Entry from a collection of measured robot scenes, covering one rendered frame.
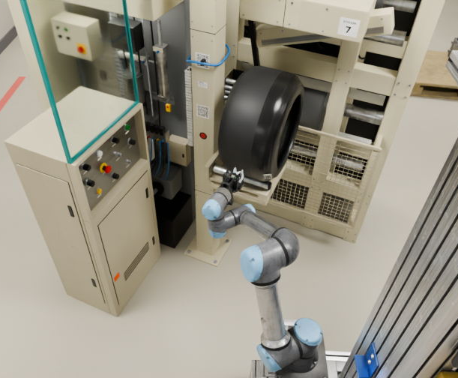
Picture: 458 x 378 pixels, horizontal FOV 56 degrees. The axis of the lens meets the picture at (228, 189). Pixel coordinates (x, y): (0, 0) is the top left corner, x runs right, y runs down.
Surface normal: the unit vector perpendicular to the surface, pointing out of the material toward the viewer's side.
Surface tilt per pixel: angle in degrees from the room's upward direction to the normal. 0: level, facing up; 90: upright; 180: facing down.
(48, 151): 0
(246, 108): 43
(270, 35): 90
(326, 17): 90
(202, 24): 90
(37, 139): 0
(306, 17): 90
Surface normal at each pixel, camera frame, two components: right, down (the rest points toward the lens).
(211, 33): -0.40, 0.62
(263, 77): 0.00, -0.66
